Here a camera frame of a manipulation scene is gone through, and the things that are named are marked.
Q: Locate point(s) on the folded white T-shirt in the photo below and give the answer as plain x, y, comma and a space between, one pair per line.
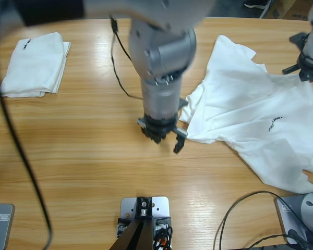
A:
34, 67

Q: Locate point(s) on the white t-shirt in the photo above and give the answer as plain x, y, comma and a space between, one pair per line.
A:
250, 104
34, 67

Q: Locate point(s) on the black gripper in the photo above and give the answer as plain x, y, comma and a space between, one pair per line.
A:
159, 125
311, 70

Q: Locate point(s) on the brown cardboard box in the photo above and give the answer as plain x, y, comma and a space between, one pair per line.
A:
292, 10

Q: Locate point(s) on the black shoe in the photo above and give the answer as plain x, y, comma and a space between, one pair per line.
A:
257, 4

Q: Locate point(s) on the white block with dark post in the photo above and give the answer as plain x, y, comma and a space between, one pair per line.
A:
160, 205

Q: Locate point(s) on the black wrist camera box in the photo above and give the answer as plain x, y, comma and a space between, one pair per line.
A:
183, 104
298, 39

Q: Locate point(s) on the grey base plate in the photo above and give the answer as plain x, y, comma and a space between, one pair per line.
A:
1, 226
287, 216

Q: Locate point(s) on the white metal table leg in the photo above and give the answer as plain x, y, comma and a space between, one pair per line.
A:
267, 9

